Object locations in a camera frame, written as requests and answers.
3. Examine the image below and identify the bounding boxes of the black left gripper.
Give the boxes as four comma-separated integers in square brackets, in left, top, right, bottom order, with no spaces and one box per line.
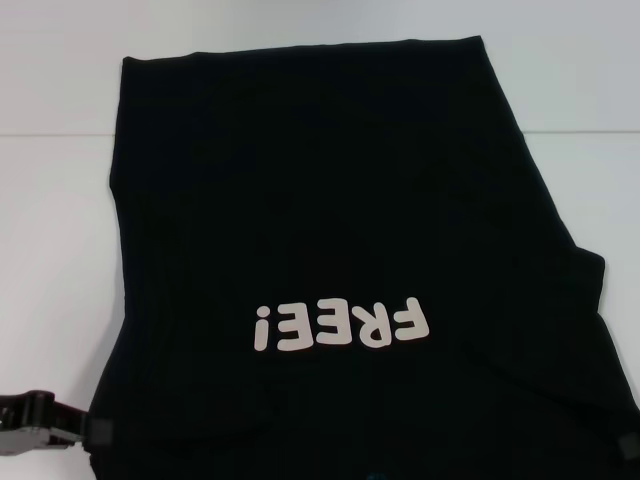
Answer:
[0,390,116,457]

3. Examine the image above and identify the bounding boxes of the black shirt with FREE print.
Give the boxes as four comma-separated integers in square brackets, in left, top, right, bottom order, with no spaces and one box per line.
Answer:
[82,34,640,480]

